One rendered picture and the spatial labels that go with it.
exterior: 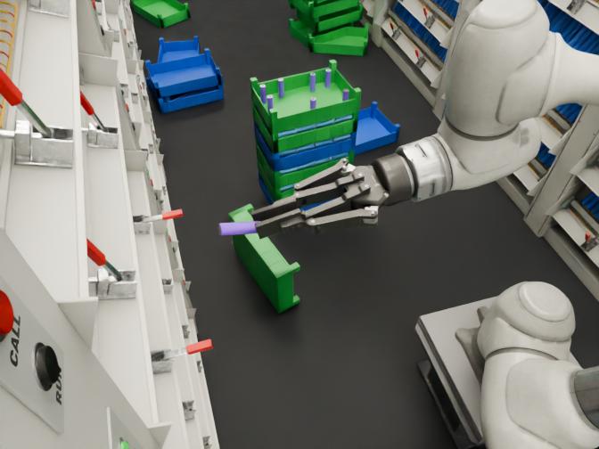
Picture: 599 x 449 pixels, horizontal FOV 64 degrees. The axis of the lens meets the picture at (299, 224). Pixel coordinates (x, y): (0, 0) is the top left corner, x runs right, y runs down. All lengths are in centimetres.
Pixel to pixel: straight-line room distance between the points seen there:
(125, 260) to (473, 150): 48
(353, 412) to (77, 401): 119
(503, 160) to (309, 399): 91
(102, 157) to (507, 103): 54
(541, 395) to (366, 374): 61
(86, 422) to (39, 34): 43
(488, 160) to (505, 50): 18
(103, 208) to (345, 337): 101
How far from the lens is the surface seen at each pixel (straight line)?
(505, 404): 102
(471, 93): 66
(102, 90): 88
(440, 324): 131
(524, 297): 109
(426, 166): 72
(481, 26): 63
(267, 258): 142
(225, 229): 70
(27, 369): 22
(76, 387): 28
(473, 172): 74
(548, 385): 98
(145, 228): 88
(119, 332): 54
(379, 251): 171
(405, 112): 232
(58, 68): 55
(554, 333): 109
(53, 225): 38
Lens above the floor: 134
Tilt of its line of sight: 49 degrees down
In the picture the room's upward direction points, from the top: straight up
